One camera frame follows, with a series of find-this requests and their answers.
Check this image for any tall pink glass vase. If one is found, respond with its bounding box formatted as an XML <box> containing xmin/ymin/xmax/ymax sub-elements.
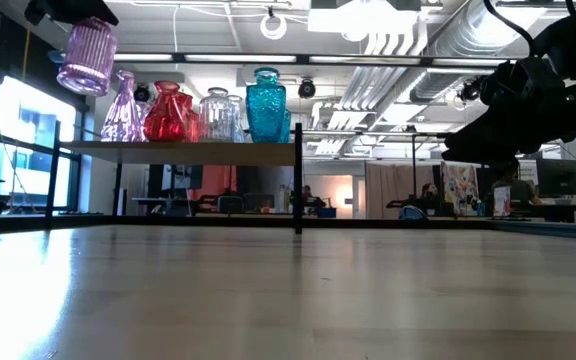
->
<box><xmin>100</xmin><ymin>69</ymin><xmax>148</xmax><ymax>144</ymax></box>

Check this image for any black workstation frame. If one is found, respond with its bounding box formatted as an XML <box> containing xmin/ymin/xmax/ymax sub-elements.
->
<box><xmin>300</xmin><ymin>130</ymin><xmax>452</xmax><ymax>169</ymax></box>

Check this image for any dark display screen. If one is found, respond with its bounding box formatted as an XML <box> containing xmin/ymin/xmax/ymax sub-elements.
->
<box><xmin>148</xmin><ymin>164</ymin><xmax>204</xmax><ymax>192</ymax></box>

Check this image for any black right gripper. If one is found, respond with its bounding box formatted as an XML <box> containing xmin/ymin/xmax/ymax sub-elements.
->
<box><xmin>440</xmin><ymin>56</ymin><xmax>568</xmax><ymax>169</ymax></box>

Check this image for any black ceiling spotlight cluster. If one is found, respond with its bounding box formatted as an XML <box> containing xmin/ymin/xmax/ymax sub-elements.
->
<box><xmin>459</xmin><ymin>74</ymin><xmax>487</xmax><ymax>104</ymax></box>

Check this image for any large window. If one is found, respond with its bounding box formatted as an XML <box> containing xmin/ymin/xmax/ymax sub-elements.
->
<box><xmin>0</xmin><ymin>74</ymin><xmax>87</xmax><ymax>214</ymax></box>

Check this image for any white ring ceiling lamp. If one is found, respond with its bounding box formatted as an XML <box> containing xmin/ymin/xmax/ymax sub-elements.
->
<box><xmin>259</xmin><ymin>12</ymin><xmax>289</xmax><ymax>42</ymax></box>

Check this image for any yellow hanging strap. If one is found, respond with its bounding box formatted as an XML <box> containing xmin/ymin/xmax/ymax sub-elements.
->
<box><xmin>21</xmin><ymin>22</ymin><xmax>34</xmax><ymax>84</ymax></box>

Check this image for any orange partition panel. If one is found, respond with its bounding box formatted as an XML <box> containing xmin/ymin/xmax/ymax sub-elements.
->
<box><xmin>193</xmin><ymin>165</ymin><xmax>238</xmax><ymax>200</ymax></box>

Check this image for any clear glass jar vase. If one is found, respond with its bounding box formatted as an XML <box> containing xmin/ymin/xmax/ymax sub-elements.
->
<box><xmin>198</xmin><ymin>85</ymin><xmax>235</xmax><ymax>144</ymax></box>

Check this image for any clear twisted glass vase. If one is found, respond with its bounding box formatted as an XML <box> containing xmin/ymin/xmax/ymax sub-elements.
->
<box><xmin>228</xmin><ymin>93</ymin><xmax>247</xmax><ymax>144</ymax></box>

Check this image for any blue rounded object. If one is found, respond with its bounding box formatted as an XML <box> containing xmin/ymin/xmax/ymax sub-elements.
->
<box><xmin>399</xmin><ymin>204</ymin><xmax>428</xmax><ymax>222</ymax></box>

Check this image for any teal round glass vase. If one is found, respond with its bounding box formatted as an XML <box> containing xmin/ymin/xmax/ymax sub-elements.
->
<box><xmin>281</xmin><ymin>107</ymin><xmax>293</xmax><ymax>145</ymax></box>

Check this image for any teal flask-shaped glass vase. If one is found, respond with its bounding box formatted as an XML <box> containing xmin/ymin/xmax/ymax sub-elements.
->
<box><xmin>245</xmin><ymin>66</ymin><xmax>288</xmax><ymax>145</ymax></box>

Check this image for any silver air duct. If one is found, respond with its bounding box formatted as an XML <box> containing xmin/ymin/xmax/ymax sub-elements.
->
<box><xmin>407</xmin><ymin>0</ymin><xmax>549</xmax><ymax>104</ymax></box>

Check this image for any black low equipment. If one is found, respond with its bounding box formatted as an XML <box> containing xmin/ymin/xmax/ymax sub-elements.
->
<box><xmin>386</xmin><ymin>197</ymin><xmax>444</xmax><ymax>216</ymax></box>

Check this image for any pink twisted glass vase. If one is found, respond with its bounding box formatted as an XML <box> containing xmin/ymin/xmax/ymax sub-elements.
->
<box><xmin>136</xmin><ymin>99</ymin><xmax>153</xmax><ymax>126</ymax></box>

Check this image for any red round glass vase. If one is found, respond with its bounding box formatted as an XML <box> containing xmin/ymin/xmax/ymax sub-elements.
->
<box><xmin>142</xmin><ymin>80</ymin><xmax>189</xmax><ymax>143</ymax></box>

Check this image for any black aluminium frame rail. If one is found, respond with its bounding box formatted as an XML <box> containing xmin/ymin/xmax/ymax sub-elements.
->
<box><xmin>0</xmin><ymin>212</ymin><xmax>49</xmax><ymax>239</ymax></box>
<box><xmin>47</xmin><ymin>213</ymin><xmax>494</xmax><ymax>231</ymax></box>
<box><xmin>490</xmin><ymin>218</ymin><xmax>576</xmax><ymax>243</ymax></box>

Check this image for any red square fluted glass vase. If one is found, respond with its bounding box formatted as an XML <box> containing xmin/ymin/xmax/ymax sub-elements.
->
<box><xmin>176</xmin><ymin>91</ymin><xmax>201</xmax><ymax>144</ymax></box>

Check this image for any dark office desk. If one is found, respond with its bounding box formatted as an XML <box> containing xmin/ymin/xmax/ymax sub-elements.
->
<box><xmin>487</xmin><ymin>201</ymin><xmax>576</xmax><ymax>225</ymax></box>

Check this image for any white standing sign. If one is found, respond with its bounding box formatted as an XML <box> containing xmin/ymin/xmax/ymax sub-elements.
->
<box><xmin>492</xmin><ymin>186</ymin><xmax>513</xmax><ymax>217</ymax></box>

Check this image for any wooden shelf black metal frame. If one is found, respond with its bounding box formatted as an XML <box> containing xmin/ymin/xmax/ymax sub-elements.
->
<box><xmin>45</xmin><ymin>119</ymin><xmax>304</xmax><ymax>235</ymax></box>

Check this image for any long ceiling light strip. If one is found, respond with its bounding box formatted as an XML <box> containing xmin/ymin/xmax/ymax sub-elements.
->
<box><xmin>47</xmin><ymin>49</ymin><xmax>519</xmax><ymax>70</ymax></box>

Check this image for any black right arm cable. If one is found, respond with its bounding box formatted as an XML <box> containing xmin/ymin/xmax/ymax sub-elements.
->
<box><xmin>481</xmin><ymin>0</ymin><xmax>540</xmax><ymax>59</ymax></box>

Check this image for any beige curtain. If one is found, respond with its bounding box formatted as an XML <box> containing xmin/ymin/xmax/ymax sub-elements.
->
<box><xmin>365</xmin><ymin>162</ymin><xmax>437</xmax><ymax>220</ymax></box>

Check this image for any pink round glass vase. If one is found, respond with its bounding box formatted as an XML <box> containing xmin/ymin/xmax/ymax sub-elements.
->
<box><xmin>56</xmin><ymin>16</ymin><xmax>119</xmax><ymax>98</ymax></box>

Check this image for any black ceiling box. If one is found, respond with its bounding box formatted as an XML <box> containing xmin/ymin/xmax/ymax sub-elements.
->
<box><xmin>387</xmin><ymin>0</ymin><xmax>422</xmax><ymax>12</ymax></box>

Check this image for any black computer monitor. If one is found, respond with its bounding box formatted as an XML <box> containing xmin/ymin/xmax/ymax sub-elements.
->
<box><xmin>535</xmin><ymin>158</ymin><xmax>576</xmax><ymax>197</ymax></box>

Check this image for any colourful patterned cloth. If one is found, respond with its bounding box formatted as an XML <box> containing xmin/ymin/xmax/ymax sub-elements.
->
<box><xmin>440</xmin><ymin>162</ymin><xmax>480</xmax><ymax>216</ymax></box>

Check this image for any person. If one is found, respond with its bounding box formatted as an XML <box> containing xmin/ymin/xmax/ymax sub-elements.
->
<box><xmin>490</xmin><ymin>166</ymin><xmax>544</xmax><ymax>207</ymax></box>
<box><xmin>301</xmin><ymin>184</ymin><xmax>327</xmax><ymax>209</ymax></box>
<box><xmin>419</xmin><ymin>181</ymin><xmax>442</xmax><ymax>204</ymax></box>

